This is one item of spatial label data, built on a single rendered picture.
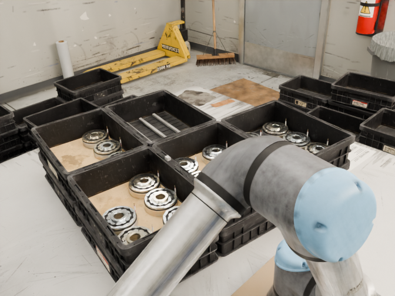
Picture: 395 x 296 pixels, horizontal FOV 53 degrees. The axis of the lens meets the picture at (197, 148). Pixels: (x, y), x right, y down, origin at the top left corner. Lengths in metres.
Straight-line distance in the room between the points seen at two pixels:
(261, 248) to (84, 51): 3.83
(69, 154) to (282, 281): 0.97
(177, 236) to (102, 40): 4.38
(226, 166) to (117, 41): 4.47
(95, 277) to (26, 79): 3.48
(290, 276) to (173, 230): 0.41
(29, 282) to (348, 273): 0.93
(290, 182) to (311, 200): 0.04
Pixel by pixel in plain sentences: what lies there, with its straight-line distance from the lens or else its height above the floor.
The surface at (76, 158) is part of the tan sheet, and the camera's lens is 1.58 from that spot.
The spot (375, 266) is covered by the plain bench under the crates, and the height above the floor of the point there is 0.70.
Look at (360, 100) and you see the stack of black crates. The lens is 2.75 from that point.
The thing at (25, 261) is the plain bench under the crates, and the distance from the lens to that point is 1.41.
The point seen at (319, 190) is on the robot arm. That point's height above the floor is 1.32.
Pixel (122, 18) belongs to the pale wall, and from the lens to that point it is 5.02.
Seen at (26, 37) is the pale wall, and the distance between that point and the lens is 4.48.
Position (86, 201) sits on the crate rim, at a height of 0.93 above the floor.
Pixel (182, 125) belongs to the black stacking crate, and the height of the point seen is 0.83.
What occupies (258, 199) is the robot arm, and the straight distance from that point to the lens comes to 0.57.
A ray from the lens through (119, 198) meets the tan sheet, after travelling 1.33.
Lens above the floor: 1.63
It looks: 31 degrees down
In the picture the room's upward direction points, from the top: 2 degrees counter-clockwise
